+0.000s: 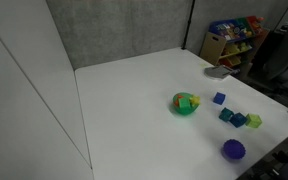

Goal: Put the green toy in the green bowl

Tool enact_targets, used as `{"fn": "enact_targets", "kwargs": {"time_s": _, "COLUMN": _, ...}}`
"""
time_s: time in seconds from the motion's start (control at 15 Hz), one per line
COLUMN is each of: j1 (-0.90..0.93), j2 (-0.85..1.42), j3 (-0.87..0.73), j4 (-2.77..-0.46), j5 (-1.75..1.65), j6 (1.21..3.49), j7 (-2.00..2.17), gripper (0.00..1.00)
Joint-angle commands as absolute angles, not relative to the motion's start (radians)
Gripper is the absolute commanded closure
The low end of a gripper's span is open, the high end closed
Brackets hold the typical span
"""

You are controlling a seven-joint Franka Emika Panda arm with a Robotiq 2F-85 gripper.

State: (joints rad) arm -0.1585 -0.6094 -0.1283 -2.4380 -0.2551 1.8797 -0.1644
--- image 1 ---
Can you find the green bowl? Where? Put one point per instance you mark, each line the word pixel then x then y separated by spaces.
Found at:
pixel 184 111

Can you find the teal green toy block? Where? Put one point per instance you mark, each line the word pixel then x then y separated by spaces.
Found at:
pixel 226 114

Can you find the orange toy in bowl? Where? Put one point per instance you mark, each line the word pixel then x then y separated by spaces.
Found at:
pixel 178 97

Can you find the green cube in bowl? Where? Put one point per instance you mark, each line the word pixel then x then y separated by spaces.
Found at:
pixel 184 103

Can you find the yellow star toy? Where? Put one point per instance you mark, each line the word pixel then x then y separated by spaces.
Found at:
pixel 194 100

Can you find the dark blue cube toy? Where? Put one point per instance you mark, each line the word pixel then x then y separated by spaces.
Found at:
pixel 238 120

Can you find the wooden toy storage shelf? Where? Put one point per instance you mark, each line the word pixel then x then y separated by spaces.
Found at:
pixel 233 42

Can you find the lime green cube toy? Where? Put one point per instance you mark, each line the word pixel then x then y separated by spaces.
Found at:
pixel 253 120

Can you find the grey flat object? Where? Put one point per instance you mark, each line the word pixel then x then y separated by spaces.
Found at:
pixel 218 72

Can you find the black vertical pole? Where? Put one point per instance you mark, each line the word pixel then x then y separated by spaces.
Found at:
pixel 183 46

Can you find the purple spiky ball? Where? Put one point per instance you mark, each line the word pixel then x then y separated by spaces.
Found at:
pixel 234 149

